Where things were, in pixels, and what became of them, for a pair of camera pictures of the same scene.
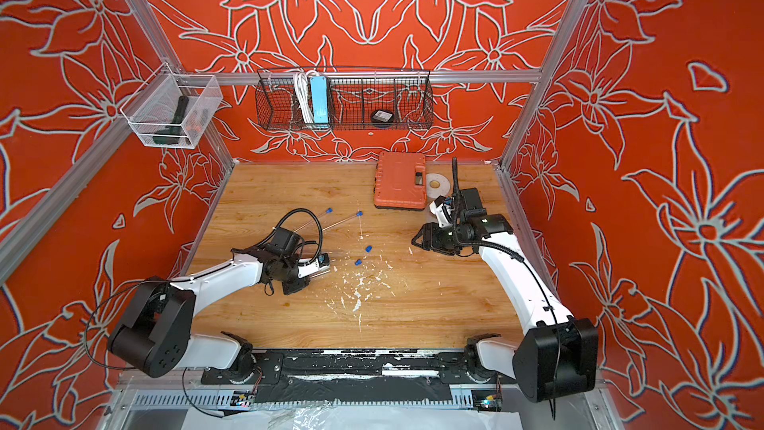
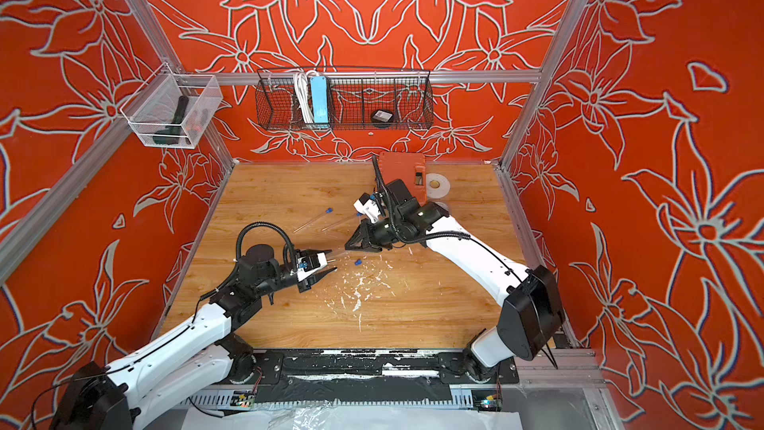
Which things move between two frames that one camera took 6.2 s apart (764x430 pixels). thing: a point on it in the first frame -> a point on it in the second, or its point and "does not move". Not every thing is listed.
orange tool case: (400, 180) does not move
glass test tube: (339, 223) does not move
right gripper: (432, 239) -> (364, 228)
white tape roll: (437, 185) does not move
